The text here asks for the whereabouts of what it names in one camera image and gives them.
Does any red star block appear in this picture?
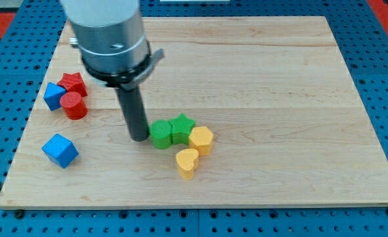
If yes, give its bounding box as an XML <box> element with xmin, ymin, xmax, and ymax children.
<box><xmin>57</xmin><ymin>72</ymin><xmax>88</xmax><ymax>97</ymax></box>

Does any green star block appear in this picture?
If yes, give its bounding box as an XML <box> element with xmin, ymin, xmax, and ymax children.
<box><xmin>168</xmin><ymin>113</ymin><xmax>195</xmax><ymax>145</ymax></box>

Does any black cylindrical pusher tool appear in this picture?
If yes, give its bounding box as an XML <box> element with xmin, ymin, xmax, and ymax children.
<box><xmin>116</xmin><ymin>87</ymin><xmax>149</xmax><ymax>142</ymax></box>

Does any wooden board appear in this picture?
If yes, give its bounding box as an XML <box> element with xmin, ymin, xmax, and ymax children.
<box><xmin>0</xmin><ymin>16</ymin><xmax>388</xmax><ymax>210</ymax></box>

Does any blue pentagon block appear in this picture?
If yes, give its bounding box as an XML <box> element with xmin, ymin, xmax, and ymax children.
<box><xmin>43</xmin><ymin>82</ymin><xmax>66</xmax><ymax>111</ymax></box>

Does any green cylinder block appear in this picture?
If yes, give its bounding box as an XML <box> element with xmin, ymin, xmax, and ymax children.
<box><xmin>149</xmin><ymin>120</ymin><xmax>172</xmax><ymax>149</ymax></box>

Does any red cylinder block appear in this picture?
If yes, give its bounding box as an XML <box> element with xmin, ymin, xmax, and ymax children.
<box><xmin>60</xmin><ymin>92</ymin><xmax>87</xmax><ymax>120</ymax></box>

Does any yellow heart block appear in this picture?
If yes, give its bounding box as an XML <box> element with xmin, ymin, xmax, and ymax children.
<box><xmin>176</xmin><ymin>148</ymin><xmax>199</xmax><ymax>180</ymax></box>

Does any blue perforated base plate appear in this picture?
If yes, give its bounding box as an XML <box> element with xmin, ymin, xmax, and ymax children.
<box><xmin>0</xmin><ymin>0</ymin><xmax>388</xmax><ymax>236</ymax></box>

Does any yellow hexagon block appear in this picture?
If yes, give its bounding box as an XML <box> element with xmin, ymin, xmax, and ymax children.
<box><xmin>189</xmin><ymin>126</ymin><xmax>214</xmax><ymax>156</ymax></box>

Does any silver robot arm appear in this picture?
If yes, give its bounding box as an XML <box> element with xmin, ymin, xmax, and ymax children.
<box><xmin>61</xmin><ymin>0</ymin><xmax>164</xmax><ymax>90</ymax></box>

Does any blue cube block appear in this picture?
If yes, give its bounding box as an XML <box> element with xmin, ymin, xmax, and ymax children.
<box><xmin>41</xmin><ymin>134</ymin><xmax>79</xmax><ymax>169</ymax></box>

